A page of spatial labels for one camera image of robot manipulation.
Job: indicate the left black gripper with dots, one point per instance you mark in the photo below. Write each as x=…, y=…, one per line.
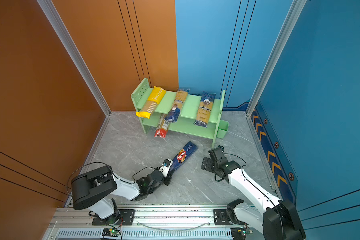
x=169, y=178

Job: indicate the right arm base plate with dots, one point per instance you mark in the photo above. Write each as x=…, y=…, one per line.
x=224, y=217

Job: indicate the left circuit board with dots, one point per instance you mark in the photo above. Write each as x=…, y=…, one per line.
x=111, y=234

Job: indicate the green two-tier shelf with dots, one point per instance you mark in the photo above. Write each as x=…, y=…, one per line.
x=185, y=123

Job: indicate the right circuit board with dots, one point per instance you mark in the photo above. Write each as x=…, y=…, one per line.
x=240, y=233

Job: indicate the yellow blue spaghetti bag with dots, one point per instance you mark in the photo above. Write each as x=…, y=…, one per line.
x=177, y=105

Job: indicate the aluminium front rail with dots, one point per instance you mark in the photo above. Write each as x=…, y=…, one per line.
x=151, y=222

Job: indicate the blue yellow pasta bag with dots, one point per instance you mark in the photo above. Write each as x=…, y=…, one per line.
x=205, y=109

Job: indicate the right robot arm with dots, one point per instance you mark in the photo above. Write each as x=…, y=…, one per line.
x=274, y=218

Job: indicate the blue Barilla spaghetti box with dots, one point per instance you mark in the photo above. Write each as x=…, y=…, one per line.
x=186, y=152

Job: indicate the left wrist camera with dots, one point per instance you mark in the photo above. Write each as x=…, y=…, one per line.
x=165, y=167

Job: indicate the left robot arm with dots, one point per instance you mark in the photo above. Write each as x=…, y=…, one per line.
x=96, y=189

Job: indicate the red spaghetti bag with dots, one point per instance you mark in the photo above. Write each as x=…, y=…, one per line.
x=162, y=127

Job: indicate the green side cup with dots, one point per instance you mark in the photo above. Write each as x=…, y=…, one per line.
x=222, y=129

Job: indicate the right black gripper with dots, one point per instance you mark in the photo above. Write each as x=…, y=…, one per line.
x=207, y=167

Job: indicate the circuit board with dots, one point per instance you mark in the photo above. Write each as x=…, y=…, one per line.
x=111, y=234
x=240, y=233

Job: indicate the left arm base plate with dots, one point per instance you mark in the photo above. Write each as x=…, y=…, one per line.
x=123, y=217

